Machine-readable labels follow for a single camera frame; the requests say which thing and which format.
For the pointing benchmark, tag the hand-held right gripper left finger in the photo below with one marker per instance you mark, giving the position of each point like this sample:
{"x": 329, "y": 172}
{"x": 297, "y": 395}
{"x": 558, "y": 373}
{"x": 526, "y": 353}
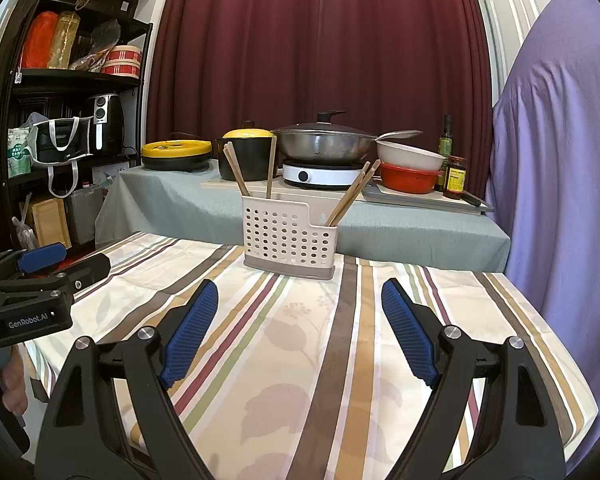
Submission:
{"x": 190, "y": 335}

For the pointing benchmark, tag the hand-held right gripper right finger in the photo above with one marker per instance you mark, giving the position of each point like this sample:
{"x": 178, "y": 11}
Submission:
{"x": 410, "y": 332}

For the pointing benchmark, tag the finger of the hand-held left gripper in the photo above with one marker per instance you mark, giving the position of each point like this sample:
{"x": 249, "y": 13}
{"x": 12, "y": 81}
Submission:
{"x": 92, "y": 267}
{"x": 42, "y": 256}

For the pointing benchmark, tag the white perforated utensil holder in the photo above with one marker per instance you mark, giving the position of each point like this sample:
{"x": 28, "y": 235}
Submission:
{"x": 285, "y": 240}

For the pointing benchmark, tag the bunch of wooden chopsticks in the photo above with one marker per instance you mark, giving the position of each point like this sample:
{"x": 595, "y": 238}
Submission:
{"x": 236, "y": 170}

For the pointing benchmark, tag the person's left hand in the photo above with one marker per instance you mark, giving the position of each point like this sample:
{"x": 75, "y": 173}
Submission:
{"x": 15, "y": 382}

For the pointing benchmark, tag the clear plastic bag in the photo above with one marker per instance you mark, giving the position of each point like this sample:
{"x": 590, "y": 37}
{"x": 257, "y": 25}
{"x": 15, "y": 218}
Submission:
{"x": 24, "y": 235}

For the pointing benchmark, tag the wooden board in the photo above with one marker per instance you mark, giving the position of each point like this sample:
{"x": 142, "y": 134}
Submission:
{"x": 52, "y": 222}

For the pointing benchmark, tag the grey storage box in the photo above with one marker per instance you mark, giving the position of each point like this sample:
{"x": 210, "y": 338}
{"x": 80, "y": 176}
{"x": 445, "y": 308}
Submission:
{"x": 85, "y": 215}

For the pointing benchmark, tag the green and white packet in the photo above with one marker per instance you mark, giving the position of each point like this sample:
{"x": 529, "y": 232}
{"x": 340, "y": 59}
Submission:
{"x": 19, "y": 157}

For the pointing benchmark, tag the grey tablecloth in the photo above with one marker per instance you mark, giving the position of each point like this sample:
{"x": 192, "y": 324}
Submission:
{"x": 180, "y": 205}

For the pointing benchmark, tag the striped tablecloth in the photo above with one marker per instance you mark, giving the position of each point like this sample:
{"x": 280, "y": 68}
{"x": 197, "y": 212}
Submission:
{"x": 300, "y": 340}

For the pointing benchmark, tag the grey tray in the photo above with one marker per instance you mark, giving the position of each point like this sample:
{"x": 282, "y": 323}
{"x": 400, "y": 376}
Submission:
{"x": 415, "y": 199}

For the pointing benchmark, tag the black air fryer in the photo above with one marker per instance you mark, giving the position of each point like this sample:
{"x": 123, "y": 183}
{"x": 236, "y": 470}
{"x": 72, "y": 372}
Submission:
{"x": 111, "y": 130}

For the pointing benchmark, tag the black griddle with yellow lid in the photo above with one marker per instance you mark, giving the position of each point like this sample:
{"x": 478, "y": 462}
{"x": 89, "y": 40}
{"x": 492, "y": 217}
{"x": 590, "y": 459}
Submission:
{"x": 177, "y": 149}

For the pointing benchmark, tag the red bowl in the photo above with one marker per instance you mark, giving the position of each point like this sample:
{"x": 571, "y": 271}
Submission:
{"x": 410, "y": 180}

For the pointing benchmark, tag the sauce jar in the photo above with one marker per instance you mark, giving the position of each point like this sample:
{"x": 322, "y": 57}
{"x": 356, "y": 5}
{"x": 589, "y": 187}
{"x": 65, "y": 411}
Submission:
{"x": 455, "y": 180}

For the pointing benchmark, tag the beige bowl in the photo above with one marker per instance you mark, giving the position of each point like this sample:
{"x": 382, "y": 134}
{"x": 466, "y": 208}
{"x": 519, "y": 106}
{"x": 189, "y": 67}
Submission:
{"x": 410, "y": 156}

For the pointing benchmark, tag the white induction cooker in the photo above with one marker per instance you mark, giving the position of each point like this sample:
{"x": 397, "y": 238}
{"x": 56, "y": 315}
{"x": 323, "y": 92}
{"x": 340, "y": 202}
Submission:
{"x": 325, "y": 175}

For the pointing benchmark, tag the black shelf rack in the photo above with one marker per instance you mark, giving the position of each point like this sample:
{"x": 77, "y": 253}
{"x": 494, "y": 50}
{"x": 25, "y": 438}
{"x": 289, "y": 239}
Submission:
{"x": 80, "y": 76}

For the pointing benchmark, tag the black pot with yellow lid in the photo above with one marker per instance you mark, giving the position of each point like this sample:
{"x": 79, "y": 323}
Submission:
{"x": 250, "y": 160}

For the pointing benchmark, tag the olive oil bottle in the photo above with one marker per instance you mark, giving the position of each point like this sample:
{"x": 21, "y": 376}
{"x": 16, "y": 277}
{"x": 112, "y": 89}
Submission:
{"x": 446, "y": 145}

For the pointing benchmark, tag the steel wok with glass lid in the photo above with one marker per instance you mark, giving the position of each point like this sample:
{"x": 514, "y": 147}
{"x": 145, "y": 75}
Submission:
{"x": 325, "y": 147}

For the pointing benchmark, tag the red striped round box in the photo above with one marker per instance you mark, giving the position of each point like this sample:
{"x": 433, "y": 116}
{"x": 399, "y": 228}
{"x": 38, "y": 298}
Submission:
{"x": 121, "y": 61}

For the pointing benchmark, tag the red package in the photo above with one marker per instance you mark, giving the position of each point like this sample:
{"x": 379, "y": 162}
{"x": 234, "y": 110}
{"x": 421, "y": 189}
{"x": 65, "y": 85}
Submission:
{"x": 37, "y": 40}

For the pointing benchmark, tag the gold package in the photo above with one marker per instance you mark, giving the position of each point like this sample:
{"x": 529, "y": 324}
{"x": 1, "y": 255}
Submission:
{"x": 64, "y": 40}

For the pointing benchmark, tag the purple cloth cover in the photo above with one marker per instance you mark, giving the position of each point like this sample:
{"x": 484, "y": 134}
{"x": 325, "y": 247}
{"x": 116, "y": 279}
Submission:
{"x": 555, "y": 160}

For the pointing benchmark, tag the dark mesh skimmer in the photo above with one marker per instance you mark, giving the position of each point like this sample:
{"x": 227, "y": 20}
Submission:
{"x": 105, "y": 32}

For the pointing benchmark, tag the black flat box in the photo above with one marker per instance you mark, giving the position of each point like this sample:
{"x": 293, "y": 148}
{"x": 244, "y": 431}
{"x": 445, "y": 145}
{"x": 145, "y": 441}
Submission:
{"x": 115, "y": 5}

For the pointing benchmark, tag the dark red curtain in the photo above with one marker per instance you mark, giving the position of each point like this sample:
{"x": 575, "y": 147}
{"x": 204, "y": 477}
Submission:
{"x": 320, "y": 50}

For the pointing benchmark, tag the white panel door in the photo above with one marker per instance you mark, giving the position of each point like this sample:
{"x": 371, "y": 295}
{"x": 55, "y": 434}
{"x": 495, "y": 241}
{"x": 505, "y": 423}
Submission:
{"x": 502, "y": 10}

